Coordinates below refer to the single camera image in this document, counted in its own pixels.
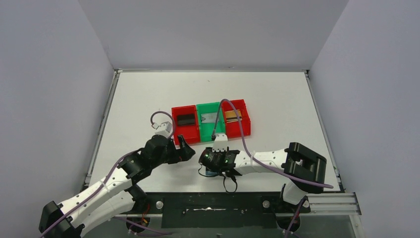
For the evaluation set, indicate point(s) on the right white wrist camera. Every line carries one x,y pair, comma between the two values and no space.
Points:
220,143

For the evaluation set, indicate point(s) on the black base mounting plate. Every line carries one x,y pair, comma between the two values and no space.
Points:
220,209

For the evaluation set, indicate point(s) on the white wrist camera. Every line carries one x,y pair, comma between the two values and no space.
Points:
220,143
164,129

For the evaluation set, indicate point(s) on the green plastic bin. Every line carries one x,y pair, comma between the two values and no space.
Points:
206,129

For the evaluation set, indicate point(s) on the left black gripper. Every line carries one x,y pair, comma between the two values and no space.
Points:
179,152

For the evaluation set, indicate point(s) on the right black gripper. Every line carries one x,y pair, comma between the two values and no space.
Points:
208,157

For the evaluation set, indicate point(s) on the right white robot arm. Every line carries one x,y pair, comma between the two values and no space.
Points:
304,168

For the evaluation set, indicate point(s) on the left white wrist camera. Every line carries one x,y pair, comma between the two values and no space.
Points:
164,129

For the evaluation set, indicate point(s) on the gold credit card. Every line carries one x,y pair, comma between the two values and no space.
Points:
231,116

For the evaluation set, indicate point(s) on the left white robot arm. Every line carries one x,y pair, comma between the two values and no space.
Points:
114,194

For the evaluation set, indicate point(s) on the red plastic bin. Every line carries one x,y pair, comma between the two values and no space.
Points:
191,133
233,129

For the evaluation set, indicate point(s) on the teal card holder wallet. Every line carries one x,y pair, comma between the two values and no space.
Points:
209,173

